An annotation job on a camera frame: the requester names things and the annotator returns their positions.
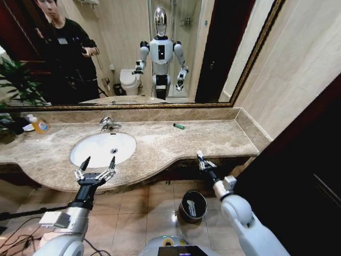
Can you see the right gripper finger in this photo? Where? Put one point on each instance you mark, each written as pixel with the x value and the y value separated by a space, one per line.
pixel 202 161
pixel 211 165

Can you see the white robot front shell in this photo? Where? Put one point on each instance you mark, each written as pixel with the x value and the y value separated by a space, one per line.
pixel 154 246

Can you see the green potted plant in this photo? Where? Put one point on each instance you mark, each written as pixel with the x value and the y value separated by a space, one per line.
pixel 9 124

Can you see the mirrored white humanoid robot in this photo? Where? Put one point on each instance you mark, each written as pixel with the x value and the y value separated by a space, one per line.
pixel 160 50

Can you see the white oval sink basin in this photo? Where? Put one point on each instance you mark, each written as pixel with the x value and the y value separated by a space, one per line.
pixel 98 146

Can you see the white toilet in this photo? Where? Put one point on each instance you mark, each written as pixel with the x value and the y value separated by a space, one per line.
pixel 129 82

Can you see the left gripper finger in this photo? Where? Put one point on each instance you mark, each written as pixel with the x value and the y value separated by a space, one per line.
pixel 112 166
pixel 84 166

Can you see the orange soap bottle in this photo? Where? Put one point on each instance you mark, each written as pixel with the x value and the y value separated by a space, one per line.
pixel 41 126

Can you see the dark wooden door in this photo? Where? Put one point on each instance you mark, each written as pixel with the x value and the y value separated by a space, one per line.
pixel 293 186

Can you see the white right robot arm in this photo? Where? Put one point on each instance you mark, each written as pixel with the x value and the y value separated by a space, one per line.
pixel 239 213

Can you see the metal sink drain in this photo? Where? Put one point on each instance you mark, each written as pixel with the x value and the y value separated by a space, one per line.
pixel 114 151

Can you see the dark round trash bin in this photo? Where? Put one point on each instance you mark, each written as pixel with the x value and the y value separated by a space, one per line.
pixel 186 214

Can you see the small dark toilet bin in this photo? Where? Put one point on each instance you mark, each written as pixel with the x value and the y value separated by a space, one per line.
pixel 118 90

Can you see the white trash in bin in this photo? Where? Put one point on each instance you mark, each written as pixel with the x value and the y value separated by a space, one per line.
pixel 191 206

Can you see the gold framed wall mirror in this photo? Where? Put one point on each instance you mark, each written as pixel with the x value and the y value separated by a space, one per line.
pixel 128 40

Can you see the person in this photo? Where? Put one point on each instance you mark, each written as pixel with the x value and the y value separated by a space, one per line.
pixel 69 53

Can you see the small green lighter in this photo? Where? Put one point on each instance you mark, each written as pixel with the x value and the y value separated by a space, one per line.
pixel 179 126

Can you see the chrome faucet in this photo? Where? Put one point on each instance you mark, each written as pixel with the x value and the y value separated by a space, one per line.
pixel 106 123

